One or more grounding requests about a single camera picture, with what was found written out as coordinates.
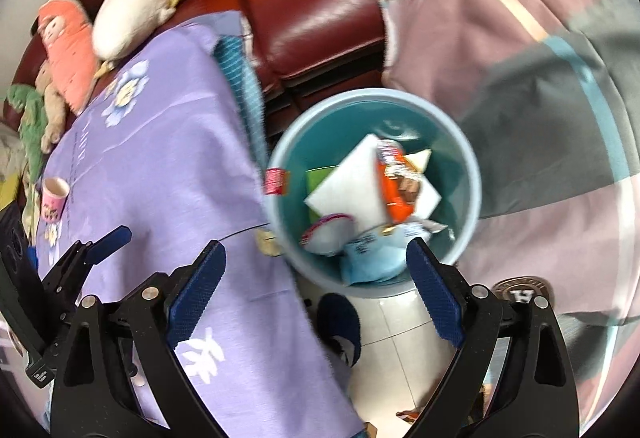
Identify pink wedding paper cup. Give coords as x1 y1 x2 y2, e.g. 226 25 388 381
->
40 177 70 224

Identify light blue snack packet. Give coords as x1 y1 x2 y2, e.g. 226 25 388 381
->
340 221 447 285

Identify orange snack wrapper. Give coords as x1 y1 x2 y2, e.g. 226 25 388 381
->
375 140 422 224

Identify white red-rimmed plastic cup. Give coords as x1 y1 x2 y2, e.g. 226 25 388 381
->
300 213 356 257

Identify white paper napkin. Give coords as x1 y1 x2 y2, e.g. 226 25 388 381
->
305 134 442 233

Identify teal round trash bin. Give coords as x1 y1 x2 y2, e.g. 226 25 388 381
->
265 88 482 297

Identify purple floral tablecloth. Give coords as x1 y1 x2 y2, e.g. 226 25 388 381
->
36 12 363 437

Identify dark blue slipper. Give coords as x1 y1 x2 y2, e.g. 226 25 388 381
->
316 293 362 368

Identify beige bear plush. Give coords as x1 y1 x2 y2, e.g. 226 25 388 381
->
35 61 66 154

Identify green dinosaur plush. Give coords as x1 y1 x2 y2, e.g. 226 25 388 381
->
6 84 48 184

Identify pink carrot doll plush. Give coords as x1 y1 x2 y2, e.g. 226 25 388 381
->
38 0 100 117

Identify white duck plush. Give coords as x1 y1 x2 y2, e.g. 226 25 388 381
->
91 0 189 63

